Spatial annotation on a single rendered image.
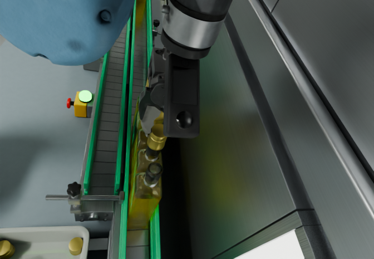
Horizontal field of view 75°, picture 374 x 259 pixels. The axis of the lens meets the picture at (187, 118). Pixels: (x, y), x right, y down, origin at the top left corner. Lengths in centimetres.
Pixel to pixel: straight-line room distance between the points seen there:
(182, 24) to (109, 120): 59
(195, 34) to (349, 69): 17
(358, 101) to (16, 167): 89
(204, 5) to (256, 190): 25
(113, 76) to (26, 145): 38
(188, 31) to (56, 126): 78
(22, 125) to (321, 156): 93
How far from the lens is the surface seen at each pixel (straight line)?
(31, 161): 94
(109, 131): 83
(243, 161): 40
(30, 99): 110
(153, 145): 48
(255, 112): 38
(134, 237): 69
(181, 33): 31
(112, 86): 96
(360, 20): 33
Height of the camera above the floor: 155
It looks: 47 degrees down
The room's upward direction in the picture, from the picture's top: 24 degrees clockwise
